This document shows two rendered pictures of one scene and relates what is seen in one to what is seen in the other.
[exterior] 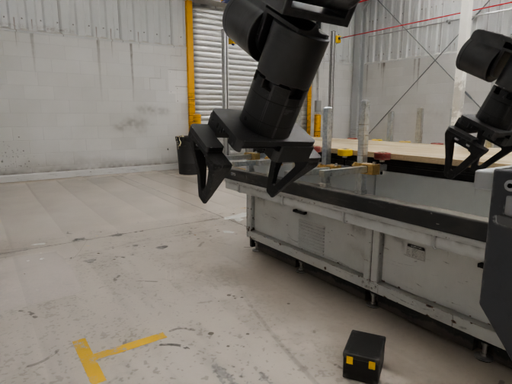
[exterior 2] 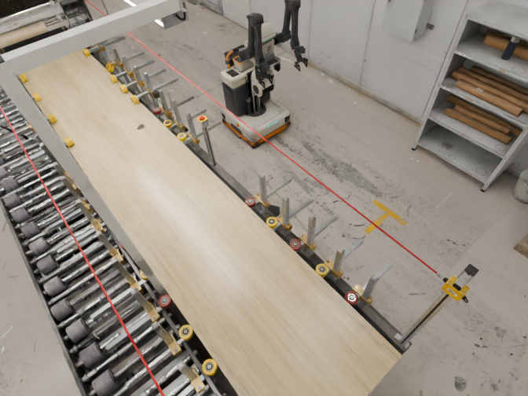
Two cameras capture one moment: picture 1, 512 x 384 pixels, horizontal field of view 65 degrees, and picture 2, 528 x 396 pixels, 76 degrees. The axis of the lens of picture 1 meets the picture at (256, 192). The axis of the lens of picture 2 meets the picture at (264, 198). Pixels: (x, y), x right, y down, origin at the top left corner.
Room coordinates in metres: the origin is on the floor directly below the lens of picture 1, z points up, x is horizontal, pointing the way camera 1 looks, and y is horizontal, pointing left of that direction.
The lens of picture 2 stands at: (3.59, -0.56, 2.95)
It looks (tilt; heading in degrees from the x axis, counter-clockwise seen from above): 52 degrees down; 179
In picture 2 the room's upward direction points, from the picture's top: 5 degrees counter-clockwise
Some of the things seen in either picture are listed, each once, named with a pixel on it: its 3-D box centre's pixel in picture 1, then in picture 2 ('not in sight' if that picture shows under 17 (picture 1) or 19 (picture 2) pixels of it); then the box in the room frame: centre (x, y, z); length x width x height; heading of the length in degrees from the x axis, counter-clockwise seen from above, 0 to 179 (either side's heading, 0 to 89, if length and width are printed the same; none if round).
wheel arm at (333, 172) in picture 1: (354, 170); (270, 193); (1.91, -0.47, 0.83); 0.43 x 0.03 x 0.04; 125
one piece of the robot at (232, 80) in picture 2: not in sight; (247, 85); (0.04, -0.55, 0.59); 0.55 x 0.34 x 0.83; 124
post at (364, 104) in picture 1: (363, 149); (263, 195); (1.99, -0.53, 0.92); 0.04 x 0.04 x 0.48; 35
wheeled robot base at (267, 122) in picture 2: not in sight; (255, 117); (0.11, -0.50, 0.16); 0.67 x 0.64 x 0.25; 34
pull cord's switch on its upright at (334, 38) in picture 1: (333, 96); not in sight; (3.70, -0.69, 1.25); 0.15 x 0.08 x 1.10; 35
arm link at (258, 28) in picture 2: not in sight; (258, 41); (0.61, -0.42, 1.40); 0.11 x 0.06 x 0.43; 124
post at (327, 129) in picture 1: (326, 152); (285, 218); (2.20, -0.38, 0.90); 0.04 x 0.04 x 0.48; 35
